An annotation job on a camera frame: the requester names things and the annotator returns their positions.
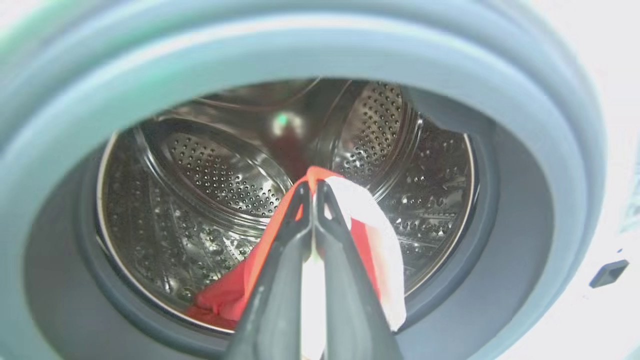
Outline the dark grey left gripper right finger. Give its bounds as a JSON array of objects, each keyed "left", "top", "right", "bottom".
[{"left": 313, "top": 180, "right": 405, "bottom": 360}]

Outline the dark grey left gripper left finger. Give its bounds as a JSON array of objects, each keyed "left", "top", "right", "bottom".
[{"left": 223, "top": 181, "right": 313, "bottom": 360}]

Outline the red and white garment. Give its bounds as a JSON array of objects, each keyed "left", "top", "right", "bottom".
[{"left": 184, "top": 166, "right": 407, "bottom": 360}]

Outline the white front-load washing machine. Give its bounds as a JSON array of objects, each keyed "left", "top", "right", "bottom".
[{"left": 0, "top": 0, "right": 640, "bottom": 360}]

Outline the perforated stainless steel drum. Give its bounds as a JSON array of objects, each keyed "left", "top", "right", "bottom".
[{"left": 96, "top": 78, "right": 475, "bottom": 333}]

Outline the grey rubber door gasket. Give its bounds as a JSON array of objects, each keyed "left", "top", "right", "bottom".
[{"left": 0, "top": 0, "right": 608, "bottom": 360}]

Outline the dark door latch slot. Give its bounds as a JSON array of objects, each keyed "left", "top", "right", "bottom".
[{"left": 589, "top": 259, "right": 630, "bottom": 289}]

